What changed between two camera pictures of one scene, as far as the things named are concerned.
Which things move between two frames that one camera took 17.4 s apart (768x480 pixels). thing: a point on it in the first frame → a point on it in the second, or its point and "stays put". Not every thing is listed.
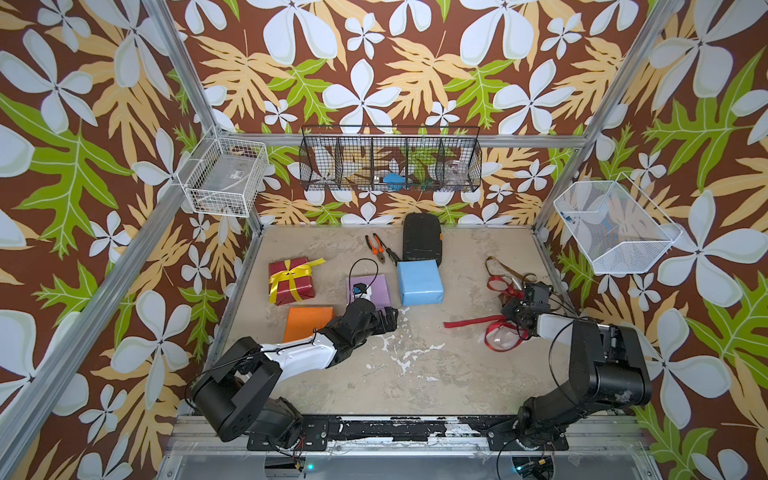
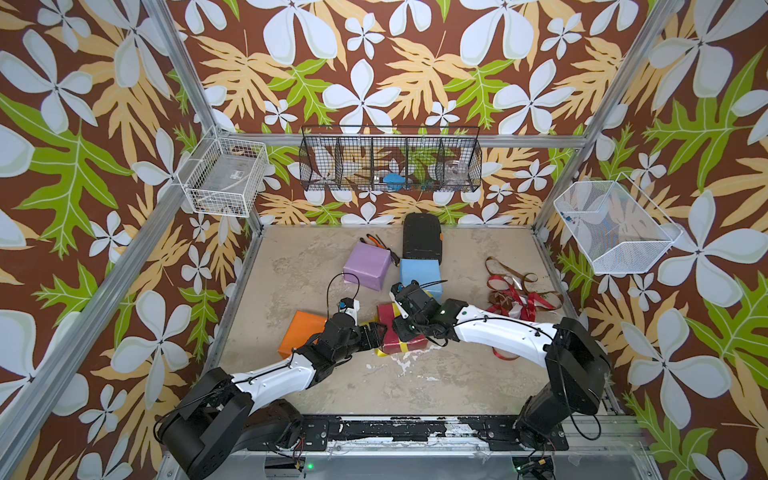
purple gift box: [379, 294] → [369, 263]
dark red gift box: [290, 281] → [392, 343]
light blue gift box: [420, 282] stays put
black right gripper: [507, 309] → [399, 329]
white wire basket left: [224, 180] stays put
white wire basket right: [620, 229] stays put
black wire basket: [390, 158] stays put
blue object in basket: [394, 180] stays put
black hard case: [422, 238] stays put
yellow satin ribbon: [288, 273] → [396, 313]
